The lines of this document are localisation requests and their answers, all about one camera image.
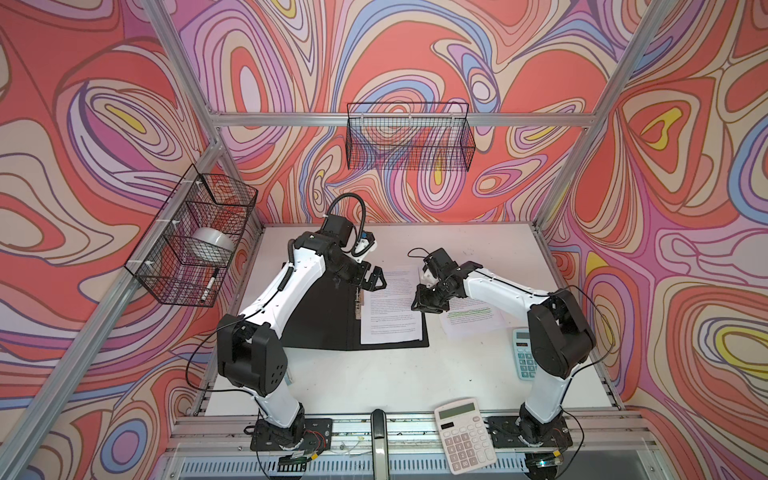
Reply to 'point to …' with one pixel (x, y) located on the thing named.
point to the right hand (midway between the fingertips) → (419, 313)
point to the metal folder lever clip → (358, 304)
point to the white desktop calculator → (465, 436)
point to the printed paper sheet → (388, 316)
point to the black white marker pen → (209, 285)
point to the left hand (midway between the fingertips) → (373, 278)
